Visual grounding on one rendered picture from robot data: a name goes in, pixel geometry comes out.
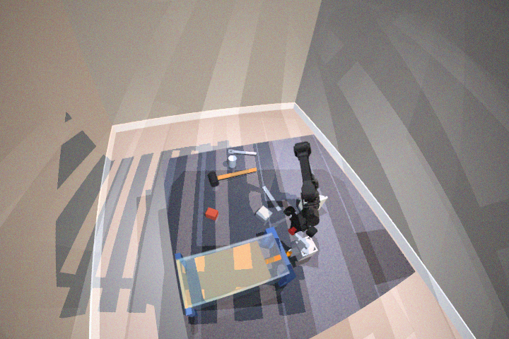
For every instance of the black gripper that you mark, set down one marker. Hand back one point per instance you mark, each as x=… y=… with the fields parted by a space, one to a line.
x=311 y=231

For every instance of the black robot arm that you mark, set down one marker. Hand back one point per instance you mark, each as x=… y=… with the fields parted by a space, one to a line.
x=309 y=189

